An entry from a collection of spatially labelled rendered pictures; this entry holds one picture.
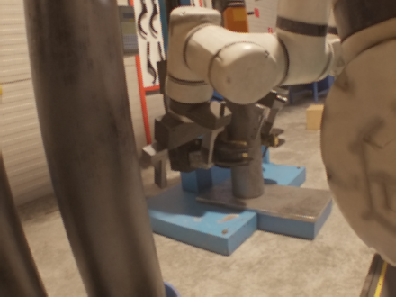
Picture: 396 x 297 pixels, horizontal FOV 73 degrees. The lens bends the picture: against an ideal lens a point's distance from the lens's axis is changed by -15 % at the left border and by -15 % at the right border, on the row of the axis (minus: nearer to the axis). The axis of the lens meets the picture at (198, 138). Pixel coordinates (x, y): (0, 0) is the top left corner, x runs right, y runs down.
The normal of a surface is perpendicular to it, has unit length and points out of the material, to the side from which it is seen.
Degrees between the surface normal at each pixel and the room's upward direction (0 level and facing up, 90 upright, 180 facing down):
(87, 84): 90
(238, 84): 115
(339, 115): 95
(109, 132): 90
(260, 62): 108
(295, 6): 99
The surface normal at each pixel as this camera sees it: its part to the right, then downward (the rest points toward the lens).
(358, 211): -0.89, 0.34
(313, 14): 0.01, 0.51
